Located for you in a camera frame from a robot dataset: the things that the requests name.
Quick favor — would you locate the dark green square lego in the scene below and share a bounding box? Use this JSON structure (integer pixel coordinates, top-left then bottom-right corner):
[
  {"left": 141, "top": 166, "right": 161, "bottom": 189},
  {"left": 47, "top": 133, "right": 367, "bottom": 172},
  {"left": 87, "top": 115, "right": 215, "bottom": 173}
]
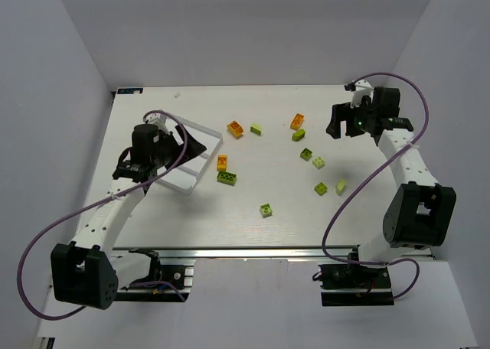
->
[{"left": 300, "top": 148, "right": 312, "bottom": 161}]

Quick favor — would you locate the pale green square lego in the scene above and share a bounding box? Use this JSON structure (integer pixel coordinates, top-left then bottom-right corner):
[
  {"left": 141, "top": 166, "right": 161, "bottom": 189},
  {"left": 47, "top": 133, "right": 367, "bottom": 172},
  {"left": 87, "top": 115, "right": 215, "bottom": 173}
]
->
[{"left": 312, "top": 157, "right": 325, "bottom": 169}]

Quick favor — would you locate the dark green long lego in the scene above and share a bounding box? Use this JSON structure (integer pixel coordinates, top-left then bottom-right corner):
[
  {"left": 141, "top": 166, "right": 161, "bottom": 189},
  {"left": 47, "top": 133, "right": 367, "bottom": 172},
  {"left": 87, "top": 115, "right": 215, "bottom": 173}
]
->
[{"left": 217, "top": 171, "right": 237, "bottom": 186}]

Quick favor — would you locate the light green lego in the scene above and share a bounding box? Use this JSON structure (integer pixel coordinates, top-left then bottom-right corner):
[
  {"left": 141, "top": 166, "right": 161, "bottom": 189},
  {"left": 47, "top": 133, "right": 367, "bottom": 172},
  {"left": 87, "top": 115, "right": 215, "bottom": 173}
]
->
[{"left": 250, "top": 123, "right": 263, "bottom": 136}]

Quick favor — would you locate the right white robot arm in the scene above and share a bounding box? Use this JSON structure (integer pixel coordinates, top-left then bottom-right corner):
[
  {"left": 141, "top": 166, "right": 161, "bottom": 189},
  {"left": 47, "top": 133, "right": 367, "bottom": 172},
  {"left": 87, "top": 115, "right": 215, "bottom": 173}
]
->
[{"left": 326, "top": 80, "right": 456, "bottom": 269}]

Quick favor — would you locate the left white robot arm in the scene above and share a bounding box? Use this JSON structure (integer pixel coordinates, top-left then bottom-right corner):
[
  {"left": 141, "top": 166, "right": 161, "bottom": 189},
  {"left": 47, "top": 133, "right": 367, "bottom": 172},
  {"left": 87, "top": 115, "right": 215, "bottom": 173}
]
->
[{"left": 51, "top": 123, "right": 207, "bottom": 310}]

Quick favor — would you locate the white divided sorting tray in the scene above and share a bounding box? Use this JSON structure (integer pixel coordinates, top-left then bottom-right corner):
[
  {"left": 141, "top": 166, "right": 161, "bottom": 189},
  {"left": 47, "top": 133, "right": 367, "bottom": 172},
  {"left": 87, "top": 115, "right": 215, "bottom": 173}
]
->
[{"left": 155, "top": 116, "right": 223, "bottom": 195}]

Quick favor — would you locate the blue label left corner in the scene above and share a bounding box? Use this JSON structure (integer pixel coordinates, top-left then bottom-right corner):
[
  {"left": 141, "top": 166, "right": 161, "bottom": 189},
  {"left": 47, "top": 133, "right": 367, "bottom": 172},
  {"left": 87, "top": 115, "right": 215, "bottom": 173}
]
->
[{"left": 116, "top": 87, "right": 143, "bottom": 95}]

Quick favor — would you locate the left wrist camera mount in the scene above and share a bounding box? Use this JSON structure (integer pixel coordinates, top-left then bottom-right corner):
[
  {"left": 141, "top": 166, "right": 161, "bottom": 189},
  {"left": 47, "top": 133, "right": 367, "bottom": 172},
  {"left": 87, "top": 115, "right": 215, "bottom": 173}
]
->
[{"left": 143, "top": 113, "right": 169, "bottom": 134}]

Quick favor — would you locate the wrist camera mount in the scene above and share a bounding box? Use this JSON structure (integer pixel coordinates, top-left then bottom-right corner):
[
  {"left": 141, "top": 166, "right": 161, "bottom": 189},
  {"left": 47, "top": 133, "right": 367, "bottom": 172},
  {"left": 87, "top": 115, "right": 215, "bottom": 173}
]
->
[
  {"left": 344, "top": 79, "right": 374, "bottom": 108},
  {"left": 143, "top": 113, "right": 169, "bottom": 134}
]

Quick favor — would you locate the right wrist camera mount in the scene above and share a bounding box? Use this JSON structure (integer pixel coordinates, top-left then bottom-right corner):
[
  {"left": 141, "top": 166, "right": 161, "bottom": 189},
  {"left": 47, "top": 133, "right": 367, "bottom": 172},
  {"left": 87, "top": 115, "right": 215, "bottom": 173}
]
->
[{"left": 344, "top": 79, "right": 374, "bottom": 108}]

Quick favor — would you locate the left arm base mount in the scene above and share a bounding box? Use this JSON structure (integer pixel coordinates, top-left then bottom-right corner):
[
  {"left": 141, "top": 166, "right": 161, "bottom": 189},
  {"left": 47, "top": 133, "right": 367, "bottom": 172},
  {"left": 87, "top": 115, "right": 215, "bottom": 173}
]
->
[{"left": 110, "top": 249, "right": 194, "bottom": 303}]

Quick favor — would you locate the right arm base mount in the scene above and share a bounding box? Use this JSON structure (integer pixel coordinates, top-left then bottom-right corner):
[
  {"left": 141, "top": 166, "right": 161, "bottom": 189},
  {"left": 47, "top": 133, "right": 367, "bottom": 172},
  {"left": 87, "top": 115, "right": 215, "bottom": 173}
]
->
[{"left": 312, "top": 248, "right": 394, "bottom": 307}]

